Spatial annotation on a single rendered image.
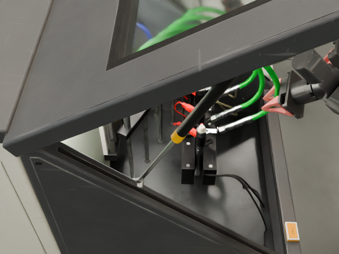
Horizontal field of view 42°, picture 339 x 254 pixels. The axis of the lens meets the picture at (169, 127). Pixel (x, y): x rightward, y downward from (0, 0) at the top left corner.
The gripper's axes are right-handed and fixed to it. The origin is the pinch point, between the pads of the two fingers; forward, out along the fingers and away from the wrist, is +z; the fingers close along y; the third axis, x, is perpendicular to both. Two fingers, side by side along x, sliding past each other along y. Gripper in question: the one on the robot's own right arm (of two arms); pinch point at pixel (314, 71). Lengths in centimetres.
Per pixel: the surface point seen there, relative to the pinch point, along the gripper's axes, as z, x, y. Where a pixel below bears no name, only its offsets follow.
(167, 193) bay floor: 50, 26, -4
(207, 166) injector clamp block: 31.5, 22.6, -1.1
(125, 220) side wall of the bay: 21, 57, 24
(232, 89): 22.2, 2.2, 6.2
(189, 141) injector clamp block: 36.7, 15.6, 3.9
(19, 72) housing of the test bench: 17, 49, 57
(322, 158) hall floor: 63, -70, -108
